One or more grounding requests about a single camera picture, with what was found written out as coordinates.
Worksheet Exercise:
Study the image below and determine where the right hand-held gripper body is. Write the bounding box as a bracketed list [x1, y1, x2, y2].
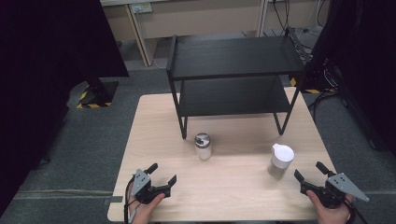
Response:
[316, 173, 371, 210]

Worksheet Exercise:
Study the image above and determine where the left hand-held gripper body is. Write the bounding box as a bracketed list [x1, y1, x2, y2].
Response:
[131, 168, 162, 205]

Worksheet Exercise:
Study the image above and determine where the glass jar with white lid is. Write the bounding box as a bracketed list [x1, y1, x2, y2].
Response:
[267, 143, 295, 180]

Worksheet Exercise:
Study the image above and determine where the glass shaker with metal lid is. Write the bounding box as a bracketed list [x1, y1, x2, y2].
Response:
[194, 133, 213, 161]

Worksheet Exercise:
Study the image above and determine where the black two-tier shelf rack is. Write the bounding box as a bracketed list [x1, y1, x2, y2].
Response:
[165, 33, 306, 140]

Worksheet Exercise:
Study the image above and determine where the person's left hand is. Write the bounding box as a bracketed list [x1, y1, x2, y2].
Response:
[128, 192, 166, 224]

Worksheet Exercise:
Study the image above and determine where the person's right hand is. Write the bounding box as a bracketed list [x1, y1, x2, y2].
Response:
[305, 189, 355, 224]

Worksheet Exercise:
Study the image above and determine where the grey floor tape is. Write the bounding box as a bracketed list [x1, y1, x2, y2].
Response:
[103, 195, 124, 205]

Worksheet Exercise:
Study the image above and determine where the black stand base striped edge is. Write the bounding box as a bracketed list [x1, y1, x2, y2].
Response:
[76, 77, 120, 110]

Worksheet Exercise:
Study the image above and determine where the black power strip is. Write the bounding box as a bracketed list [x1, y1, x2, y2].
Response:
[285, 26, 313, 63]

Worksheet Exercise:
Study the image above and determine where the black curtain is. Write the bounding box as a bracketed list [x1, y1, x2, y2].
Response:
[0, 0, 131, 217]

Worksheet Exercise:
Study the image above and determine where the beige desk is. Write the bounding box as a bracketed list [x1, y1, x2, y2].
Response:
[99, 0, 332, 68]

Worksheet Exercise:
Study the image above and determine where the left hand-held gripper cable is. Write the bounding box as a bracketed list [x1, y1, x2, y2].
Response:
[123, 176, 138, 224]

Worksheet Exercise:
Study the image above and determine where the hand-held gripper cable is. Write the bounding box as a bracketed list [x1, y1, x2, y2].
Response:
[342, 198, 372, 224]
[123, 176, 138, 224]

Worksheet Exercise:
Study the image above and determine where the right hand-held gripper cable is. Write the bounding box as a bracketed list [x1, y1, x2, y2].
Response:
[342, 198, 372, 224]

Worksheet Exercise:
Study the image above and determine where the dark equipment rack with cables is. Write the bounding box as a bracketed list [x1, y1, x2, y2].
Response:
[303, 0, 396, 154]

